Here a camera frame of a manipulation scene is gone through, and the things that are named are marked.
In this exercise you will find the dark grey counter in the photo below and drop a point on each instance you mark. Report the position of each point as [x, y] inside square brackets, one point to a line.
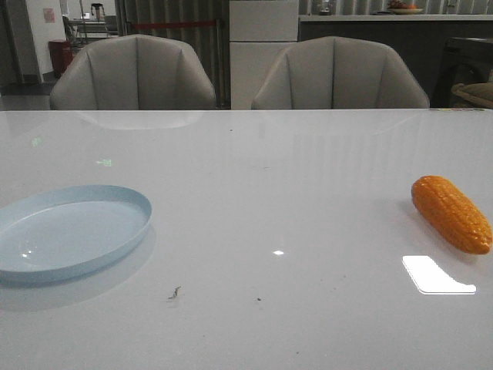
[418, 39]

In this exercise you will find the light blue round plate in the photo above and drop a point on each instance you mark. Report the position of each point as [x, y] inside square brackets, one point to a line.
[70, 232]

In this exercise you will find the orange toy corn cob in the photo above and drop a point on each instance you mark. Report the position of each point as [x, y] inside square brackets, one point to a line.
[452, 214]

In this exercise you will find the beige upholstered chair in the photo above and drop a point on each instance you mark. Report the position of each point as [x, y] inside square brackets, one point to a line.
[339, 73]
[134, 72]

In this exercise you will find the white cabinet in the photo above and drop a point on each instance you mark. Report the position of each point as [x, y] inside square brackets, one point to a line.
[258, 31]

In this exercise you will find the fruit bowl on counter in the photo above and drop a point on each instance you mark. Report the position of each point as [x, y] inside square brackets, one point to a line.
[403, 8]

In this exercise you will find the red barrier belt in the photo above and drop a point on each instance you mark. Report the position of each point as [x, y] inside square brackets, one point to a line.
[172, 25]

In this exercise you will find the red trash bin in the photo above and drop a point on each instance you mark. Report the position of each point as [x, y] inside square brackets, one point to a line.
[61, 56]

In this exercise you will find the right beige upholstered chair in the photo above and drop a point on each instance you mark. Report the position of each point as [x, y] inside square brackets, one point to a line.
[339, 73]

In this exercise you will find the dark armchair with cushion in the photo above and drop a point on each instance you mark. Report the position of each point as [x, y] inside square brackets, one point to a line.
[464, 60]

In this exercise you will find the left beige upholstered chair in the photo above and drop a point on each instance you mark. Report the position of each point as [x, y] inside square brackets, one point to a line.
[134, 72]

